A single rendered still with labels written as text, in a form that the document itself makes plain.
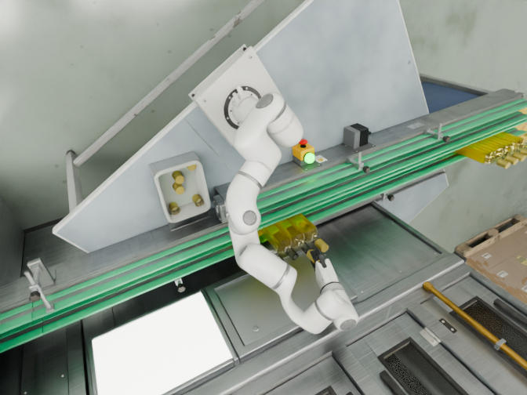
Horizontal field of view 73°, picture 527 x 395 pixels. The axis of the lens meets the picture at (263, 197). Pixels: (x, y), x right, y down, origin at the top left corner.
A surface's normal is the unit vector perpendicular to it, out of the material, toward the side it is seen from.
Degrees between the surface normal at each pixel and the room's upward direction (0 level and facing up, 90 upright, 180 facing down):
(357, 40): 0
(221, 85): 4
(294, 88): 0
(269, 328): 90
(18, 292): 90
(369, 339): 90
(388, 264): 90
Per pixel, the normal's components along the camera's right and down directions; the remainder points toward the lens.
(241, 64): 0.51, 0.41
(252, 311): -0.09, -0.82
